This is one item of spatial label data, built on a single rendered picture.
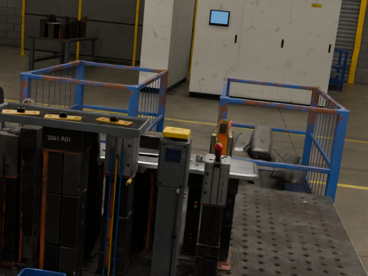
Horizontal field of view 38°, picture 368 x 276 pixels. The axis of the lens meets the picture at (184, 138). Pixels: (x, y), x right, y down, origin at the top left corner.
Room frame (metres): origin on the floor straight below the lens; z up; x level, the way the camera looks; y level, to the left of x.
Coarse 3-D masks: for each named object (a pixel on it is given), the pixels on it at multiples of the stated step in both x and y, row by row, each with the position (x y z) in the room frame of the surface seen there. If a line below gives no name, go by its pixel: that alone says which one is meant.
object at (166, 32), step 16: (160, 0) 9.43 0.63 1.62; (176, 0) 9.65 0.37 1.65; (192, 0) 11.42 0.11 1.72; (144, 16) 9.47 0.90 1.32; (160, 16) 9.43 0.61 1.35; (176, 16) 9.80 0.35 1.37; (192, 16) 11.64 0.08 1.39; (144, 32) 9.47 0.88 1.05; (160, 32) 9.42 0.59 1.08; (176, 32) 9.94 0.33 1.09; (144, 48) 9.46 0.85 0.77; (160, 48) 9.42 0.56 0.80; (176, 48) 10.09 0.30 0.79; (144, 64) 9.46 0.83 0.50; (160, 64) 9.42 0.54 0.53; (176, 64) 10.25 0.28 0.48; (144, 80) 9.46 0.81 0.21; (176, 80) 10.42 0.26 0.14
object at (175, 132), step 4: (168, 128) 1.22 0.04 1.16; (172, 128) 1.23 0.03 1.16; (176, 128) 1.23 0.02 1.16; (180, 128) 1.23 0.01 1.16; (164, 132) 1.18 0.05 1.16; (168, 132) 1.18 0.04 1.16; (172, 132) 1.18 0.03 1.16; (176, 132) 1.19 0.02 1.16; (180, 132) 1.19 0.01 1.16; (184, 132) 1.20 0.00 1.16; (188, 132) 1.20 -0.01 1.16; (168, 136) 1.18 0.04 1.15; (172, 136) 1.18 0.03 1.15; (176, 136) 1.18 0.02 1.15; (180, 136) 1.18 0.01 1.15; (184, 136) 1.18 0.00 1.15; (188, 136) 1.18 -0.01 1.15
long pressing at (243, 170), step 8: (104, 144) 1.63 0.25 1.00; (104, 152) 1.53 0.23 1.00; (144, 152) 1.58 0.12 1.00; (152, 152) 1.59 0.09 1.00; (104, 160) 1.47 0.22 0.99; (144, 160) 1.49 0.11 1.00; (152, 160) 1.50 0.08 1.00; (232, 160) 1.58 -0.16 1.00; (240, 160) 1.59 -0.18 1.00; (152, 168) 1.46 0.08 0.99; (192, 168) 1.45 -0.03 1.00; (200, 168) 1.45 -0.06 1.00; (232, 168) 1.50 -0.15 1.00; (240, 168) 1.51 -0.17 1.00; (248, 168) 1.52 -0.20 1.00; (256, 168) 1.54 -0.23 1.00; (232, 176) 1.44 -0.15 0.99; (240, 176) 1.44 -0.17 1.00; (248, 176) 1.43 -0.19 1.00; (256, 176) 1.45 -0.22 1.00
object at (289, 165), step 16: (224, 80) 4.20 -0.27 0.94; (240, 80) 4.43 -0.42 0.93; (256, 80) 4.44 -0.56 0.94; (224, 96) 3.29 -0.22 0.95; (224, 112) 3.28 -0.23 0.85; (320, 112) 3.24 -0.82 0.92; (336, 112) 3.23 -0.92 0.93; (256, 128) 4.19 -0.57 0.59; (272, 128) 4.41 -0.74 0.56; (336, 128) 3.26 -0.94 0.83; (256, 144) 3.62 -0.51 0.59; (272, 144) 3.75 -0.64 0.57; (304, 144) 4.38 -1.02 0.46; (336, 144) 3.23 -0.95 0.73; (256, 160) 3.27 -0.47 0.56; (272, 160) 3.60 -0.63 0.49; (288, 160) 3.92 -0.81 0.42; (304, 160) 4.37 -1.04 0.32; (336, 160) 3.23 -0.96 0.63; (272, 176) 3.52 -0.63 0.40; (288, 176) 3.56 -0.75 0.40; (304, 176) 3.78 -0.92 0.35; (320, 176) 3.70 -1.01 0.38; (336, 176) 3.23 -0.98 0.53; (304, 192) 3.98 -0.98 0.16
